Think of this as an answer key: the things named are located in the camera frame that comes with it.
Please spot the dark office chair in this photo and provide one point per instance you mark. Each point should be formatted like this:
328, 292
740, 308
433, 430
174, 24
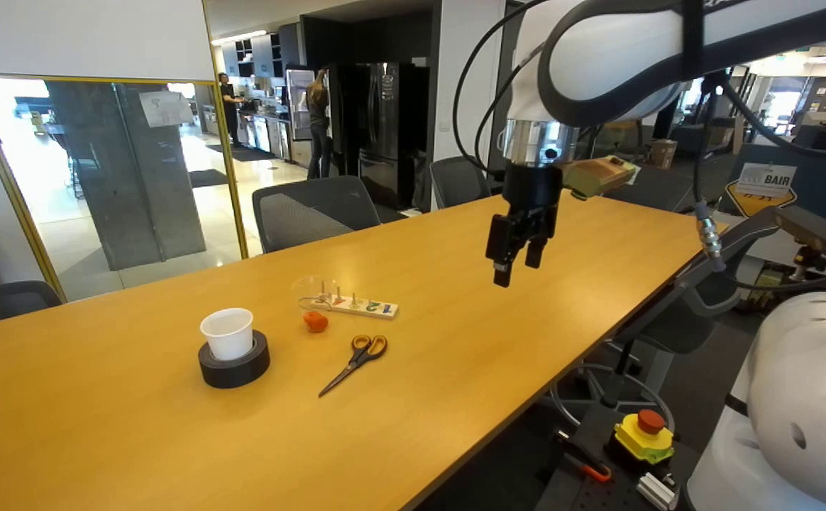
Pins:
685, 312
307, 214
3, 301
457, 178

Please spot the black orange clamp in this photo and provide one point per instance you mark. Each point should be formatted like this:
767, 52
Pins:
585, 462

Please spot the tall black cabinet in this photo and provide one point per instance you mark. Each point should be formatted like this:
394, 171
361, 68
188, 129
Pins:
385, 122

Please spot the wooden number puzzle board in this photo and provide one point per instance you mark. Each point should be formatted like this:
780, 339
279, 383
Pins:
365, 303

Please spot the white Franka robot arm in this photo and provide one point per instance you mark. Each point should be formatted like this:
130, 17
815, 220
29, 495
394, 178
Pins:
809, 406

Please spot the yellow framed glass partition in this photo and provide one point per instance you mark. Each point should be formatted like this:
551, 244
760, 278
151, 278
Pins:
15, 143

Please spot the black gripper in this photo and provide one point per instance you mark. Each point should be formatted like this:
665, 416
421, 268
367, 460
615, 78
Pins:
536, 200

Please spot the grey orange scissors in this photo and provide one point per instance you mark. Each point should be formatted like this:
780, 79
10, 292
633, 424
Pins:
345, 373

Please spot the background person dark clothes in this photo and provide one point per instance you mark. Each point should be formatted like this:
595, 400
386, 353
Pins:
320, 122
228, 103

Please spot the white paper sign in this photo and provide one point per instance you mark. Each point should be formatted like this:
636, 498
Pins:
167, 108

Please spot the yellow red emergency stop button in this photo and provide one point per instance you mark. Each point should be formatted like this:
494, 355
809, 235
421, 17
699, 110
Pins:
646, 438

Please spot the silver metal bracket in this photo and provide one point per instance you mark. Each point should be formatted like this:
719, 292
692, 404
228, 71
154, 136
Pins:
658, 491

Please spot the white cup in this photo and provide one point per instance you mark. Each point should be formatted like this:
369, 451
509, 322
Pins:
228, 335

